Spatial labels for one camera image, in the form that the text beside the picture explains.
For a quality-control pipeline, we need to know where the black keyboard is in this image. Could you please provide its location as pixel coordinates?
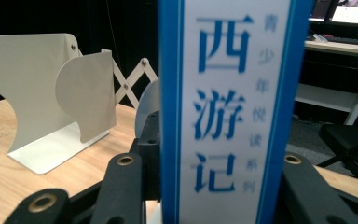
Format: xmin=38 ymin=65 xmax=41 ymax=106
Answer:
xmin=305 ymin=33 xmax=358 ymax=48

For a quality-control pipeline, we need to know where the computer monitor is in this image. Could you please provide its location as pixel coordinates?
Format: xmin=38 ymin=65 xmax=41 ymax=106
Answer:
xmin=309 ymin=0 xmax=358 ymax=26

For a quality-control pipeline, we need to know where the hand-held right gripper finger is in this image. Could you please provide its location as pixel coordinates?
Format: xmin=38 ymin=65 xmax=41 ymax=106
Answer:
xmin=135 ymin=110 xmax=162 ymax=201

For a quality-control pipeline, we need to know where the thick blue book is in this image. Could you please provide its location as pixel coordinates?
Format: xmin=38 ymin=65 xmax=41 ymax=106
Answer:
xmin=157 ymin=0 xmax=316 ymax=224

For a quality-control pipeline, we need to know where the black chair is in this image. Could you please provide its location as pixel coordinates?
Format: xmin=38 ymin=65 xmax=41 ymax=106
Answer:
xmin=316 ymin=123 xmax=358 ymax=185

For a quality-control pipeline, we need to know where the white extendable metal book rack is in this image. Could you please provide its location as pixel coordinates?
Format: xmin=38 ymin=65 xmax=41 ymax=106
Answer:
xmin=0 ymin=32 xmax=161 ymax=175

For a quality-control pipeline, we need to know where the white desk with shelf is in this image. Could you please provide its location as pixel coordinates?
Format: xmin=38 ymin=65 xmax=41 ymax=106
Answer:
xmin=294 ymin=39 xmax=358 ymax=126

